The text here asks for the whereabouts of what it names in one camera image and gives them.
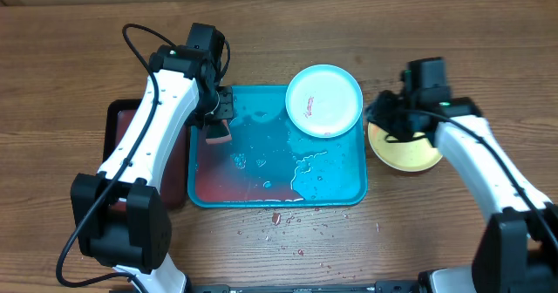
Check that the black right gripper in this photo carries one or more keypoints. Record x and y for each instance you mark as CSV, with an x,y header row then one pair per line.
x,y
383,117

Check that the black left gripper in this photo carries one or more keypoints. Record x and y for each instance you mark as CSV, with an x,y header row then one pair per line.
x,y
227,96

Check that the green and pink sponge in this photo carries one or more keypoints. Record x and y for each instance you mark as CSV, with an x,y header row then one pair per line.
x,y
218,132

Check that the yellow plastic plate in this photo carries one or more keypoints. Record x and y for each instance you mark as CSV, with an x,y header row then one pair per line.
x,y
414,156

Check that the light blue plastic plate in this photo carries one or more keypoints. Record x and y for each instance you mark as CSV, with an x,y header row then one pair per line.
x,y
324,101

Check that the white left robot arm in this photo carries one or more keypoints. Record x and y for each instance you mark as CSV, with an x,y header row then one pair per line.
x,y
121,220

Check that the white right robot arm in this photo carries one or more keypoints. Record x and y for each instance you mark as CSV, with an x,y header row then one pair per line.
x,y
518,250

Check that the teal plastic tray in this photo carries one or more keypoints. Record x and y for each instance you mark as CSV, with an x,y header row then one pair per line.
x,y
270,163

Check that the black tray with red liquid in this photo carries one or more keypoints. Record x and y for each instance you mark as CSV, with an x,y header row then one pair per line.
x,y
173,189

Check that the black rail at table edge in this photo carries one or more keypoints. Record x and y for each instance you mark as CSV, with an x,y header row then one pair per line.
x,y
397,286

